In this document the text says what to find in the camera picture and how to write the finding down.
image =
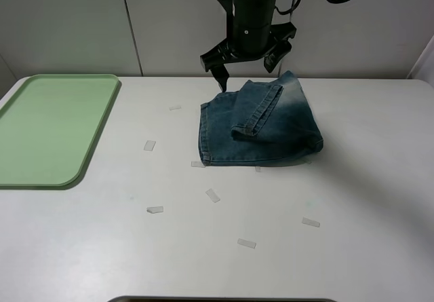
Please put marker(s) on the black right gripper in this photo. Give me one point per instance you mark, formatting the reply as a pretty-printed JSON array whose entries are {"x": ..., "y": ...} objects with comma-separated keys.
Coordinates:
[{"x": 270, "y": 44}]

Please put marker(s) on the children's blue denim shorts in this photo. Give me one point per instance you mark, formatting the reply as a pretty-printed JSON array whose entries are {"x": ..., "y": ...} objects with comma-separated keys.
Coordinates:
[{"x": 263, "y": 123}]

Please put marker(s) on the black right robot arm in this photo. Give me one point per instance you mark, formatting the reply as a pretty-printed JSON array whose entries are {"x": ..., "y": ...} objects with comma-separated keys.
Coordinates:
[{"x": 254, "y": 14}]

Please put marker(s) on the light green plastic tray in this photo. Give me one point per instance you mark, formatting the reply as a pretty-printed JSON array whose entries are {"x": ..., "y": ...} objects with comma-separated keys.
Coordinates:
[{"x": 50, "y": 127}]

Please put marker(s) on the clear tape piece mid left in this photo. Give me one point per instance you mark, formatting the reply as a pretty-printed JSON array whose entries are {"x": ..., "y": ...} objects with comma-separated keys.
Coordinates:
[{"x": 197, "y": 164}]

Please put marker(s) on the clear tape piece front left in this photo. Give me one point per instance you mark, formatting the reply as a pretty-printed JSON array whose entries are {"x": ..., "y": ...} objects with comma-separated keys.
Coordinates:
[{"x": 155, "y": 209}]

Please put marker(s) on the clear tape piece front right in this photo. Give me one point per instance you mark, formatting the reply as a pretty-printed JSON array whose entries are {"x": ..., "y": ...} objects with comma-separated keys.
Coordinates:
[{"x": 310, "y": 222}]

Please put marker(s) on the clear tape piece front centre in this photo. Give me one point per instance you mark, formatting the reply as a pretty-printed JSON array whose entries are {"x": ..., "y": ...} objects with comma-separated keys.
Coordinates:
[{"x": 246, "y": 243}]

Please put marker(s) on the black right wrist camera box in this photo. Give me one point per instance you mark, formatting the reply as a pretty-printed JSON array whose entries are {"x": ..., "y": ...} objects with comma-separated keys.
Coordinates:
[{"x": 227, "y": 6}]

